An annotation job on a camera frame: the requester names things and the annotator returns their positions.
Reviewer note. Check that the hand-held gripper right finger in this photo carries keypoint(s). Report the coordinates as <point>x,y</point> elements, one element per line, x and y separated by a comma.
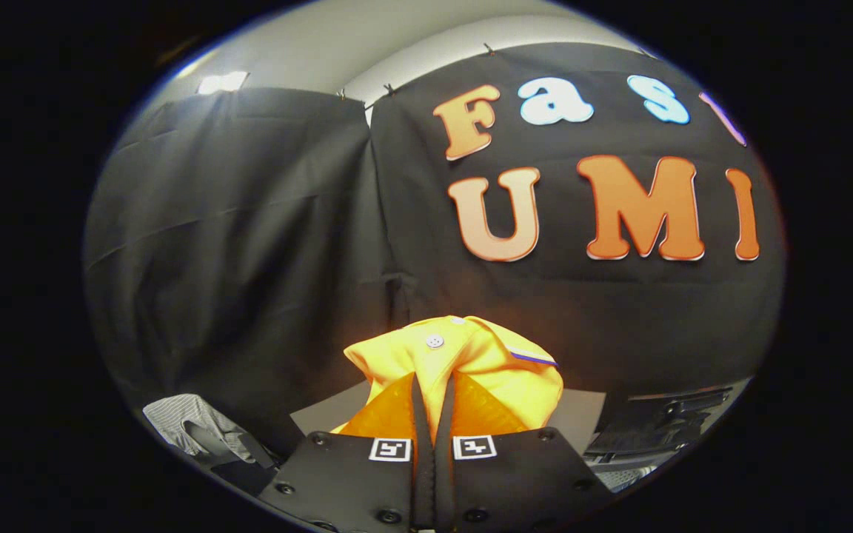
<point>443,481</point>

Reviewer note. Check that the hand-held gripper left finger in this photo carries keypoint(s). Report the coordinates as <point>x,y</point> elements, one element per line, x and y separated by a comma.
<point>421,481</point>

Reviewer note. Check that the orange shirt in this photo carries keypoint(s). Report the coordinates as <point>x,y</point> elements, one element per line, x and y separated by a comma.
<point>471,348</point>

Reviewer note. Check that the grey cabinet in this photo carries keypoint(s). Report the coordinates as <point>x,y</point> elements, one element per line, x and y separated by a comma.
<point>582,422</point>

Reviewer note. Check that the striped grey cloth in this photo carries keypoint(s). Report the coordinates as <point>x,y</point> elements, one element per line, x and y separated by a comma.
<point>182,418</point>

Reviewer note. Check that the black backdrop cloth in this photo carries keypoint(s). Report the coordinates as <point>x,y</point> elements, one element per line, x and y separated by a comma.
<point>249,222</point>

